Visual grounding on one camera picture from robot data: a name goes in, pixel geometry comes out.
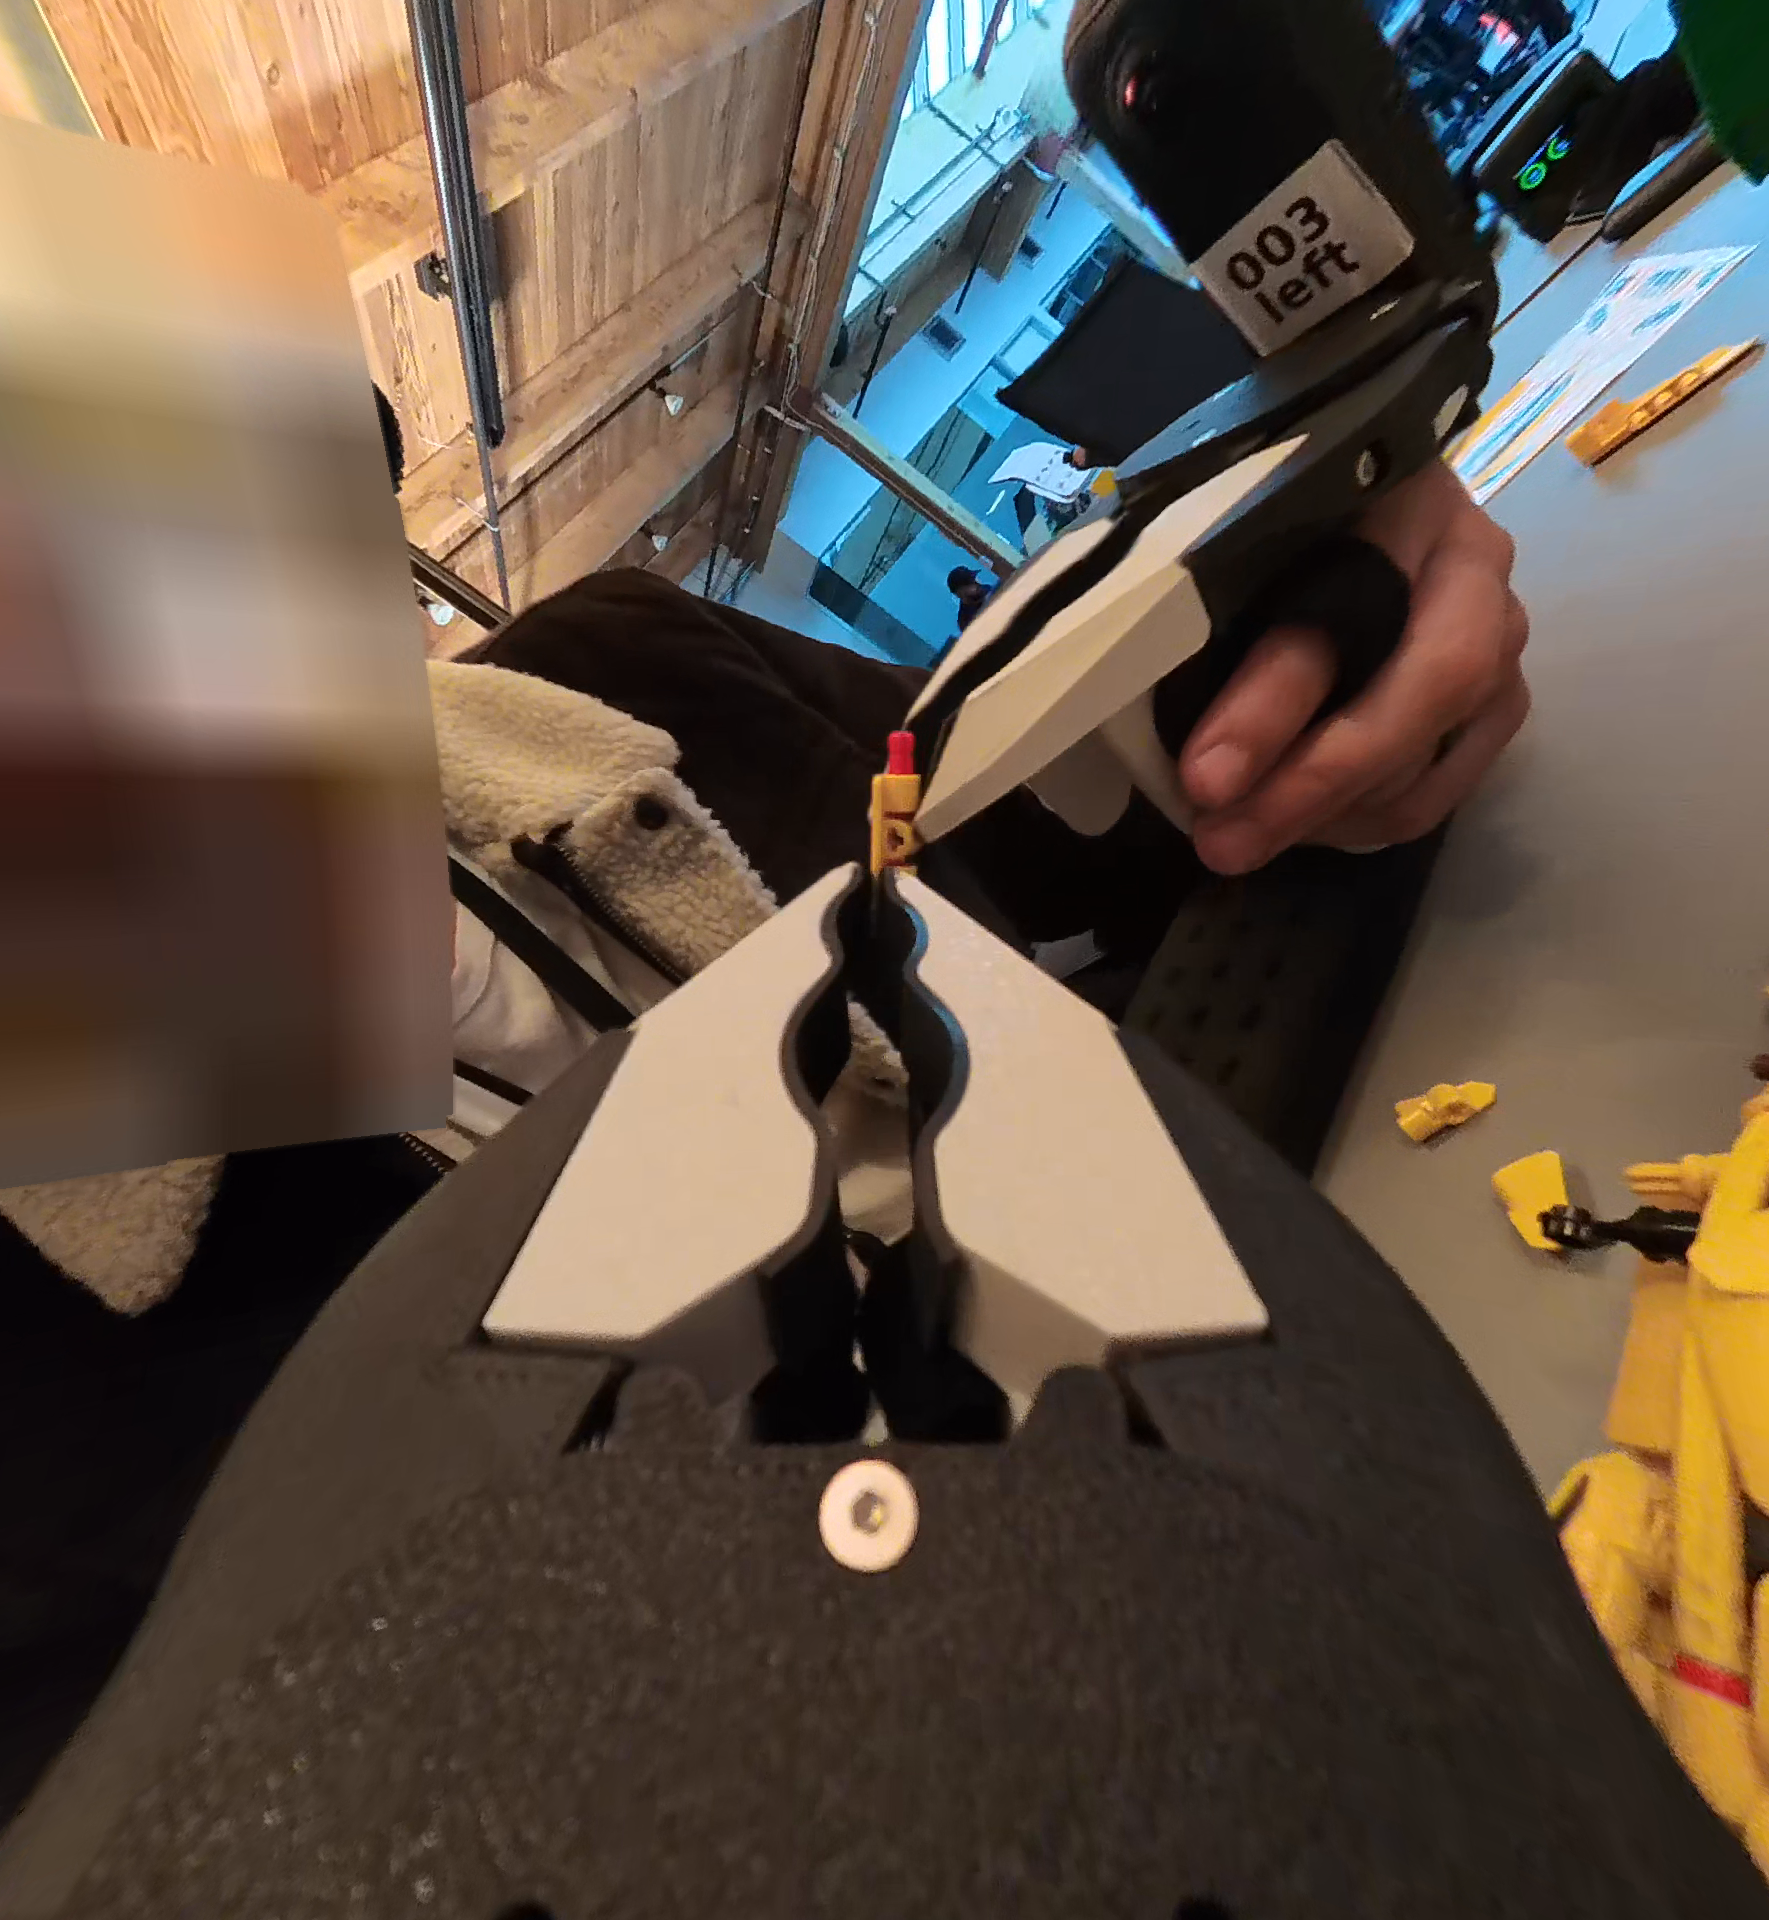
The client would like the yellow connector with red axle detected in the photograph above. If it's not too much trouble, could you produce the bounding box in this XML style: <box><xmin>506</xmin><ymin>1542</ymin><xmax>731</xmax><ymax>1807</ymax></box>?
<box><xmin>867</xmin><ymin>729</ymin><xmax>924</xmax><ymax>879</ymax></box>

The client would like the yellow toy brick car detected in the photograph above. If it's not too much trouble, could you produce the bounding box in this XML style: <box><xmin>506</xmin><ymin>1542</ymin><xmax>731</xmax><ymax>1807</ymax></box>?
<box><xmin>1551</xmin><ymin>930</ymin><xmax>1769</xmax><ymax>1920</ymax></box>

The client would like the black monitor screen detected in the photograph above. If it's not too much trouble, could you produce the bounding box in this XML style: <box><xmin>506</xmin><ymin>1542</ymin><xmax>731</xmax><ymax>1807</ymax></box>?
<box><xmin>997</xmin><ymin>263</ymin><xmax>1264</xmax><ymax>459</ymax></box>

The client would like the black digital display device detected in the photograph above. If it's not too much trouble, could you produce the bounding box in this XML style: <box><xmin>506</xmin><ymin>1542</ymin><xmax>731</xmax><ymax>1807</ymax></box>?
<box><xmin>1475</xmin><ymin>53</ymin><xmax>1623</xmax><ymax>243</ymax></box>

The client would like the person's left hand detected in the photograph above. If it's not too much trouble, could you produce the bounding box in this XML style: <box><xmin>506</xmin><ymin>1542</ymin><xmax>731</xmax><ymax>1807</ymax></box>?
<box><xmin>1176</xmin><ymin>464</ymin><xmax>1535</xmax><ymax>879</ymax></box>

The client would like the black dotted mat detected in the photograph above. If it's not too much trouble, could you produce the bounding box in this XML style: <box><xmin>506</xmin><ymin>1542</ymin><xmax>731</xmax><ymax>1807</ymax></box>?
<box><xmin>1124</xmin><ymin>821</ymin><xmax>1447</xmax><ymax>1175</ymax></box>

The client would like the metal ceiling pipe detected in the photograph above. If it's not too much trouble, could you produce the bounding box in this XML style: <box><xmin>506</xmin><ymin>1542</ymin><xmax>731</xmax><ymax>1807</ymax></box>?
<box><xmin>407</xmin><ymin>0</ymin><xmax>514</xmax><ymax>609</ymax></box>

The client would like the yellow beam brick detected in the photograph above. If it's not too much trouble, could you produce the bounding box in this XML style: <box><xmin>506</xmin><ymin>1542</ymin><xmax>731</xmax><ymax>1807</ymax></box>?
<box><xmin>1564</xmin><ymin>342</ymin><xmax>1764</xmax><ymax>466</ymax></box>

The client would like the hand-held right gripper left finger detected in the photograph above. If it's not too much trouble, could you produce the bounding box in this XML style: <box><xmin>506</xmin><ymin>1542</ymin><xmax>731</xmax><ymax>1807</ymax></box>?
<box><xmin>482</xmin><ymin>864</ymin><xmax>861</xmax><ymax>1413</ymax></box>

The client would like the printed paper sheet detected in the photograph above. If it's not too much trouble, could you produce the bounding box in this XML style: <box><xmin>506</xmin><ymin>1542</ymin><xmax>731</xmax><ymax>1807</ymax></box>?
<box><xmin>1453</xmin><ymin>245</ymin><xmax>1758</xmax><ymax>506</ymax></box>

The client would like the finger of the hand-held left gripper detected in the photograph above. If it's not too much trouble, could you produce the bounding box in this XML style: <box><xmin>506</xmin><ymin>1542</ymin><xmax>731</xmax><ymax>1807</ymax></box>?
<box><xmin>906</xmin><ymin>433</ymin><xmax>1311</xmax><ymax>738</ymax></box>
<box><xmin>906</xmin><ymin>552</ymin><xmax>1209</xmax><ymax>851</ymax></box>

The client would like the yellow curved panel brick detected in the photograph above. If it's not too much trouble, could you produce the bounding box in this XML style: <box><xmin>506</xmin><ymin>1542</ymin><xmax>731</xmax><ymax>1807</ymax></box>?
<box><xmin>1491</xmin><ymin>1151</ymin><xmax>1575</xmax><ymax>1254</ymax></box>

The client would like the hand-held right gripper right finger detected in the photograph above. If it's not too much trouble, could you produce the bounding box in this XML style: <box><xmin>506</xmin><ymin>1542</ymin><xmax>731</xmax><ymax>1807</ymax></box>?
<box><xmin>884</xmin><ymin>867</ymin><xmax>1271</xmax><ymax>1404</ymax></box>

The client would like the brown fleece-lined jacket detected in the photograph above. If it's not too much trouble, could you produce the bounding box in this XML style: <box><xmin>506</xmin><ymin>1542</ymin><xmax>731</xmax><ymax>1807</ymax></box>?
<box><xmin>0</xmin><ymin>566</ymin><xmax>1216</xmax><ymax>1824</ymax></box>

